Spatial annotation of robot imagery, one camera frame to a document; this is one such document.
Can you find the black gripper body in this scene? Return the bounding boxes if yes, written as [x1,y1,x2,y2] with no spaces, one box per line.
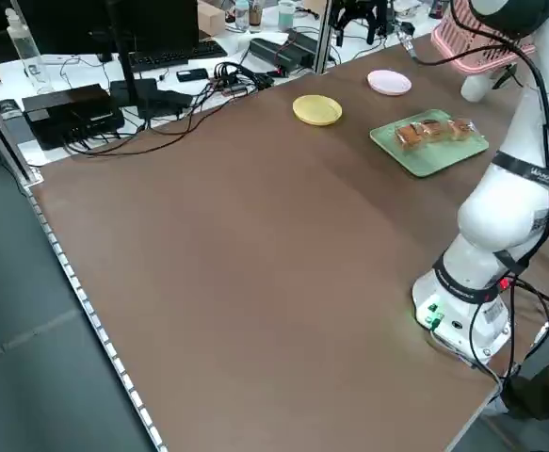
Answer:
[343,0,382,21]

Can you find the small pink slotted basket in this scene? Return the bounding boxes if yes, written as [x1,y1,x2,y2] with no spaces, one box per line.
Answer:
[429,0,537,75]

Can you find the bread pack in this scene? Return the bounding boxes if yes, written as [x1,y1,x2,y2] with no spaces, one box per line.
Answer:
[445,117,480,142]
[394,122,426,152]
[417,118,448,142]

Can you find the green rectangular tray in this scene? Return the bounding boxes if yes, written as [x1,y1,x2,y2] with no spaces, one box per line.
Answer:
[369,108,491,179]

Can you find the white round plate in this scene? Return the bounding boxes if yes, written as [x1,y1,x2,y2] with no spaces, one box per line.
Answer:
[366,69,412,97]

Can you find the yellow round plate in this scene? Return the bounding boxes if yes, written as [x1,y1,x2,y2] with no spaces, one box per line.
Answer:
[292,94,344,127]

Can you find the black power supply brick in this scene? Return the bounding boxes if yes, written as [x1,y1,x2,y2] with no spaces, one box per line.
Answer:
[249,37,306,76]
[285,27,321,65]

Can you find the pale green mug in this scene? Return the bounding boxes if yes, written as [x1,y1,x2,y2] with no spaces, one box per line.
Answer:
[277,0,298,30]

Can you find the small clear bottle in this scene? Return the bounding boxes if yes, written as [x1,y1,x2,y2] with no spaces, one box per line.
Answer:
[234,0,250,32]

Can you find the white desk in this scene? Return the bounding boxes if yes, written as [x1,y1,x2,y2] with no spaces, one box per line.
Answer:
[0,0,449,169]

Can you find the brown cardboard box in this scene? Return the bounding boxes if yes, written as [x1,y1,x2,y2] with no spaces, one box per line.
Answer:
[197,1,227,37]

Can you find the black keyboard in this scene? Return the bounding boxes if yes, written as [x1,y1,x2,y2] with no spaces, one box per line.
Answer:
[127,40,229,73]

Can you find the black monitor stand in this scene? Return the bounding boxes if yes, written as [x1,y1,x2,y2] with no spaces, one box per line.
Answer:
[106,0,159,120]

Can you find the black computer monitor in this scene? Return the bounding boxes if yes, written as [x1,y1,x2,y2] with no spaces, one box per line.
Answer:
[17,0,201,57]

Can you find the black box device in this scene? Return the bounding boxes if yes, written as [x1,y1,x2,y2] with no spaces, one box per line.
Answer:
[22,83,125,152]

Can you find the clear plastic bottle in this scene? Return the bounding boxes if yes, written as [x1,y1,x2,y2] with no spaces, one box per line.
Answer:
[5,8,53,94]

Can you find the small black device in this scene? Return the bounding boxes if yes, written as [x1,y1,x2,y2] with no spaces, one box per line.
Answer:
[0,97,24,120]

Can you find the person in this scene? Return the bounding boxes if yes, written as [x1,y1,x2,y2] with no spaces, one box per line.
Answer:
[499,350,549,422]

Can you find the aluminium camera post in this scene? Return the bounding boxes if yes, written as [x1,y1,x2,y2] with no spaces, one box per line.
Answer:
[310,0,337,76]

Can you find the black cable with silver connector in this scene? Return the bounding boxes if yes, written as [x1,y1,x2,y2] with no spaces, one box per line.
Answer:
[395,18,480,67]

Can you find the tangled black desk cables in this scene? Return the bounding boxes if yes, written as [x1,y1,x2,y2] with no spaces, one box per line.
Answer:
[61,60,276,159]

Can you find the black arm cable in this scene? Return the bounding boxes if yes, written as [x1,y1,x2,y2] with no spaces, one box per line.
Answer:
[447,0,549,383]

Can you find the aluminium frame post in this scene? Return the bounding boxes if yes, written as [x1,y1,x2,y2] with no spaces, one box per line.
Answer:
[0,74,44,187]

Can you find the aluminium table edge rail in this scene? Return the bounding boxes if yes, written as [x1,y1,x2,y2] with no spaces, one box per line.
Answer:
[23,183,168,452]

